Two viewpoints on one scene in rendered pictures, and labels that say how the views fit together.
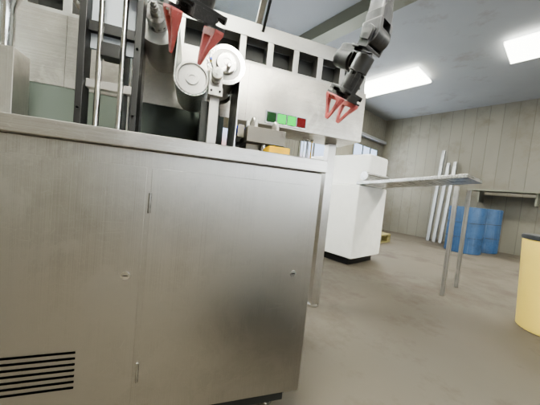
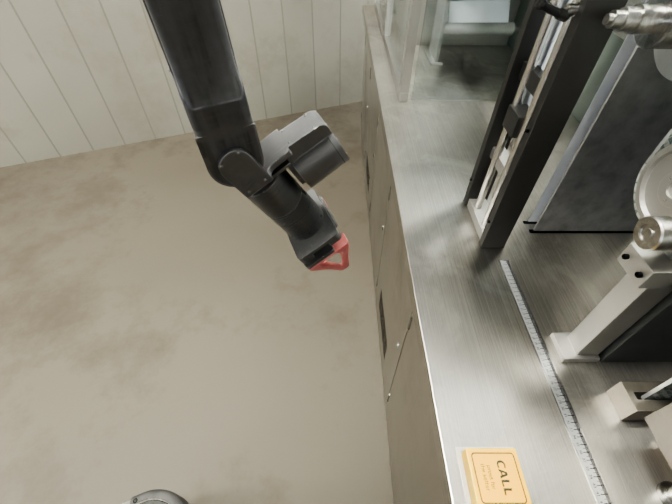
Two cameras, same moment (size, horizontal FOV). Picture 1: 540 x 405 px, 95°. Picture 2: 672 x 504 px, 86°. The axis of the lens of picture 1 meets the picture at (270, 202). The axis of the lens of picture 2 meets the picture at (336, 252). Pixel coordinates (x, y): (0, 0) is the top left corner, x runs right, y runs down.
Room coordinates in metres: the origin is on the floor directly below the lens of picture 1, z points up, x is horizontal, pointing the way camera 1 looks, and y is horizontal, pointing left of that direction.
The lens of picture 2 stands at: (0.64, -0.16, 1.47)
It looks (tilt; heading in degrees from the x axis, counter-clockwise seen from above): 48 degrees down; 108
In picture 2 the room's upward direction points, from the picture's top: straight up
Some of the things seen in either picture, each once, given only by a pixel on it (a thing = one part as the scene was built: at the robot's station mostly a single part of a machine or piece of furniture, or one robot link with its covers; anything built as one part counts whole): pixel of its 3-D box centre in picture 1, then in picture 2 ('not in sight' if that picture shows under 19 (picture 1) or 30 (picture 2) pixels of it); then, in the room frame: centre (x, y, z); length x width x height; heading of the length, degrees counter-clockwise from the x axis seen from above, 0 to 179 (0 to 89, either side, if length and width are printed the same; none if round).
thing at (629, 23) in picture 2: (153, 6); (630, 19); (0.83, 0.43, 1.34); 0.06 x 0.03 x 0.03; 18
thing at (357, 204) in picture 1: (341, 206); not in sight; (3.32, -0.96, 0.65); 2.75 x 0.68 x 1.31; 40
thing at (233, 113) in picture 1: (233, 112); not in sight; (1.11, 0.20, 1.11); 0.23 x 0.01 x 0.18; 18
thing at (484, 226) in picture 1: (473, 229); not in sight; (4.73, -3.93, 0.42); 1.19 x 0.70 x 0.84; 130
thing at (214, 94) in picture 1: (213, 112); (623, 297); (0.93, 0.24, 1.05); 0.06 x 0.05 x 0.31; 18
